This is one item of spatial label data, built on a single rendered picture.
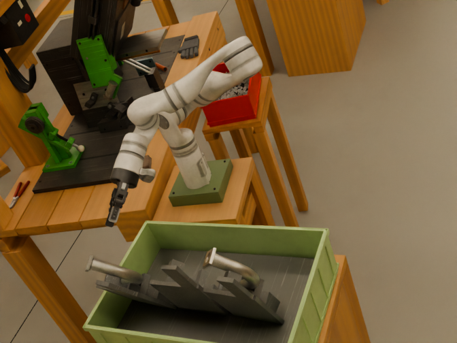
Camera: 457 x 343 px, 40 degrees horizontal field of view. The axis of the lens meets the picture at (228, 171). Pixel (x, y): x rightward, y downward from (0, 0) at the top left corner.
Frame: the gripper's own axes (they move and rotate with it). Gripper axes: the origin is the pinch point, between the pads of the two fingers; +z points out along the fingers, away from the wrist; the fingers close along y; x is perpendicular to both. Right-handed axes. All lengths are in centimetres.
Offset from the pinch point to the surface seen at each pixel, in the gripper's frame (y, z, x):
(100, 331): -13.7, 27.5, 6.7
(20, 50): -107, -79, -54
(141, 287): -8.8, 13.5, 13.8
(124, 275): 0.3, 12.5, 7.5
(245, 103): -62, -72, 41
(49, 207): -80, -12, -20
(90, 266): 1.0, 12.6, -1.7
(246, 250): -17.4, -6.2, 43.0
